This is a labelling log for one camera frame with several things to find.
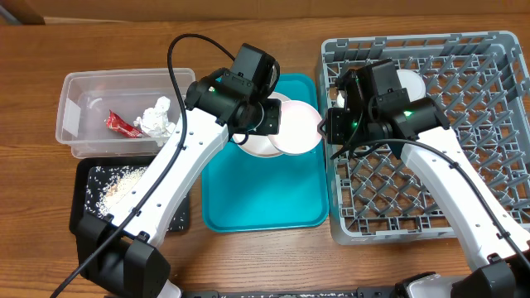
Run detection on grey bowl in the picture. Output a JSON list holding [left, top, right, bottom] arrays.
[[397, 70, 426, 102]]

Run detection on black plastic tray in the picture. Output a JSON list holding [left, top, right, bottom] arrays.
[[69, 154, 192, 236]]

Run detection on red snack wrapper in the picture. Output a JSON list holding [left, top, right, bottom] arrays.
[[106, 110, 143, 138]]

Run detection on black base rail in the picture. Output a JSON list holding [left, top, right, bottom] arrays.
[[182, 286, 403, 298]]

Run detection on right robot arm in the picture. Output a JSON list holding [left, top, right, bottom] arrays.
[[317, 98, 529, 297]]

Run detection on pale green cup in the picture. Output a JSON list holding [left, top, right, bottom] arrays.
[[336, 90, 345, 108]]

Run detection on small pink bowl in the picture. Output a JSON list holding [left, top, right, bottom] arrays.
[[268, 100, 322, 155]]

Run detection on grey dishwasher rack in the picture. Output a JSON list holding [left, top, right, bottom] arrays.
[[316, 31, 529, 245]]

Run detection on teal serving tray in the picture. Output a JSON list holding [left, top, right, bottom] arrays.
[[200, 73, 330, 233]]

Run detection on white tissue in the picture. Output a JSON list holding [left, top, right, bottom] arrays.
[[133, 96, 176, 147]]

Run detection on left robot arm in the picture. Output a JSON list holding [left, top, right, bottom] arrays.
[[74, 69, 241, 297]]

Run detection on large pink plate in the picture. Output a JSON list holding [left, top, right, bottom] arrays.
[[231, 91, 293, 159]]

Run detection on rice food leftovers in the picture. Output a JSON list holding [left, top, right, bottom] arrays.
[[84, 165, 190, 231]]

